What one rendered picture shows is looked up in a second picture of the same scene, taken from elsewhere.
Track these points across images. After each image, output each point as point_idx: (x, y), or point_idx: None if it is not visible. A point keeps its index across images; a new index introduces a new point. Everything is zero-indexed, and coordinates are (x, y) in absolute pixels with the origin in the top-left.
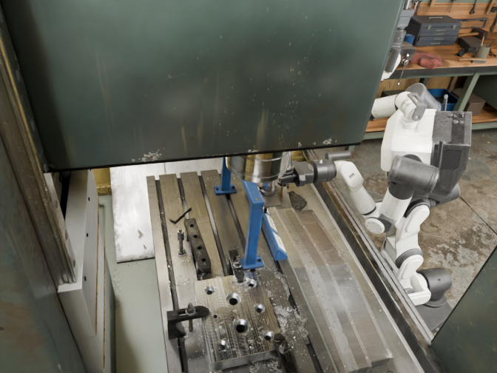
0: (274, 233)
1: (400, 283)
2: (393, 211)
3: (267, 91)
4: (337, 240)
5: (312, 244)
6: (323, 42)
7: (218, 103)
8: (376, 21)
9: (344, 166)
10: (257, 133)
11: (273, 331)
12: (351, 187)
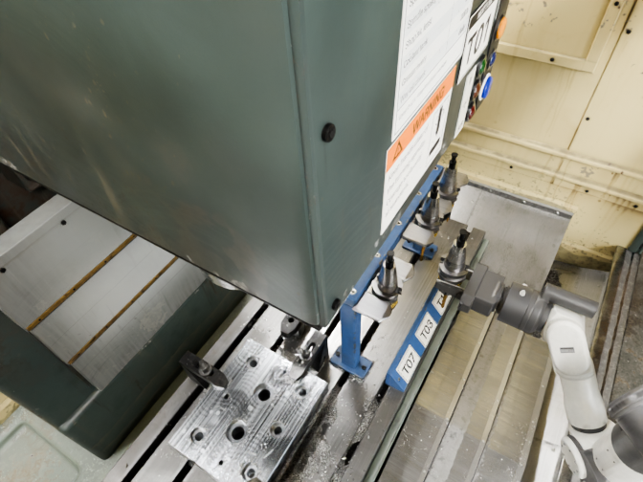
0: (409, 347)
1: None
2: (607, 466)
3: (76, 130)
4: (557, 418)
5: (495, 397)
6: (107, 54)
7: (24, 121)
8: (207, 27)
9: (559, 325)
10: (111, 202)
11: (260, 471)
12: (557, 368)
